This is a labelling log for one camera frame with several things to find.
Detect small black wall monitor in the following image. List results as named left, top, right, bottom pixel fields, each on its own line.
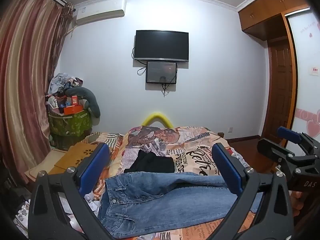
left=146, top=61, right=178, bottom=84

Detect newspaper printed blanket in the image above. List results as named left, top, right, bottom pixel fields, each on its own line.
left=86, top=125, right=267, bottom=240

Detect blue denim jeans pants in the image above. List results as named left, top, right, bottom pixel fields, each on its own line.
left=97, top=171, right=263, bottom=239

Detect white air conditioner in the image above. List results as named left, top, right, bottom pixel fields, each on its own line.
left=75, top=0, right=127, bottom=26

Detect orange box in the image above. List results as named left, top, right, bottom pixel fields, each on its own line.
left=63, top=105, right=83, bottom=116

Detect yellow foam tube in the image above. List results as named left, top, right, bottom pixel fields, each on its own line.
left=141, top=112, right=174, bottom=129

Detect striped brown curtain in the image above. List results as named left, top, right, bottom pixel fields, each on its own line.
left=0, top=0, right=73, bottom=184

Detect striped pillow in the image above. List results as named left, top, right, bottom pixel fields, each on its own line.
left=89, top=132, right=123, bottom=146

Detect folded black pants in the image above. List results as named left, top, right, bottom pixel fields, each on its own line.
left=124, top=150, right=175, bottom=174

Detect black wall television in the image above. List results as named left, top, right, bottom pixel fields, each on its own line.
left=134, top=30, right=189, bottom=62

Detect wooden overhead cabinet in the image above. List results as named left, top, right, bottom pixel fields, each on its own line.
left=237, top=0, right=316, bottom=41

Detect pile of clothes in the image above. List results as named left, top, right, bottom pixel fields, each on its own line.
left=49, top=73, right=84, bottom=98

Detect brown wooden door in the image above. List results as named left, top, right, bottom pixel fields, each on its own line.
left=261, top=38, right=295, bottom=141

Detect wooden lap desk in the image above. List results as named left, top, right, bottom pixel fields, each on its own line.
left=54, top=142, right=102, bottom=171

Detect green patterned box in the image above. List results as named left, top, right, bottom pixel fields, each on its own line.
left=48, top=108, right=93, bottom=137

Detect person's right hand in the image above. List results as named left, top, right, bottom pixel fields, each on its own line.
left=291, top=191, right=310, bottom=219

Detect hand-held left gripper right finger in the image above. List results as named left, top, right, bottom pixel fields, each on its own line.
left=211, top=142, right=295, bottom=240

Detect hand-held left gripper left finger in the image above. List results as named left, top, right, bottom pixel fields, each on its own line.
left=27, top=143, right=112, bottom=240

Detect white heart-print wardrobe door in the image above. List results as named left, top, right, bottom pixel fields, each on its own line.
left=286, top=6, right=320, bottom=152

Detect grey plush pillow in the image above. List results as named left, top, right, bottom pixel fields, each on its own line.
left=65, top=87, right=101, bottom=118

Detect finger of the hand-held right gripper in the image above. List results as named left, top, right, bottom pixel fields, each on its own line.
left=276, top=126, right=305, bottom=144
left=257, top=139, right=296, bottom=164

